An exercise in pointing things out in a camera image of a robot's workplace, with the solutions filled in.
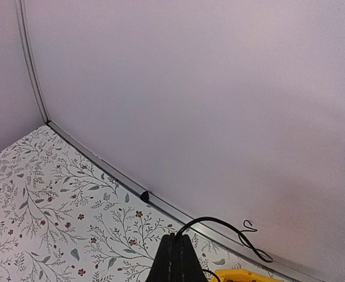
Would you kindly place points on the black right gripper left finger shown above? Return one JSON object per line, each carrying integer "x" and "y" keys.
{"x": 162, "y": 264}

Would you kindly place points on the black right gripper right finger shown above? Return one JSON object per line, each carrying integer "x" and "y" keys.
{"x": 187, "y": 265}

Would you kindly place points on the far yellow plastic bin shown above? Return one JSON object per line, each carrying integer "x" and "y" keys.
{"x": 240, "y": 275}

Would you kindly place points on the floral patterned table mat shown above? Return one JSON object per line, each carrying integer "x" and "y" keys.
{"x": 63, "y": 219}

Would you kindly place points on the small black wall clip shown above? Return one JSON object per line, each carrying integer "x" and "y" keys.
{"x": 145, "y": 196}

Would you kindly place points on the left aluminium frame post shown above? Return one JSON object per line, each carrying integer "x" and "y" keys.
{"x": 29, "y": 60}

